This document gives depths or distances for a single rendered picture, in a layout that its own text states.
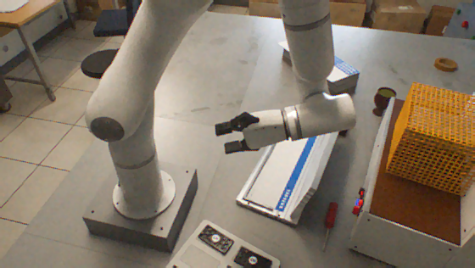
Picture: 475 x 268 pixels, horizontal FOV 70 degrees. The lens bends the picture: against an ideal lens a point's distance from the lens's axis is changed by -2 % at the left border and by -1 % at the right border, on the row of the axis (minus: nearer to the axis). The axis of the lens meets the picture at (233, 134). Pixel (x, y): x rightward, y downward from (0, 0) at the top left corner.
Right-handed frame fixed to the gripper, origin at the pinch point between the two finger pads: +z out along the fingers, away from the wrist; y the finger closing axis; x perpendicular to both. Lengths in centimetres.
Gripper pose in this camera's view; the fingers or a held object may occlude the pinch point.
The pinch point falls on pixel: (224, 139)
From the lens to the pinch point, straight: 84.8
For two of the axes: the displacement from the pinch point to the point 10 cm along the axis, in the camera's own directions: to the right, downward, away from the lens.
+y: -2.2, -5.0, -8.4
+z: -9.7, 2.2, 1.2
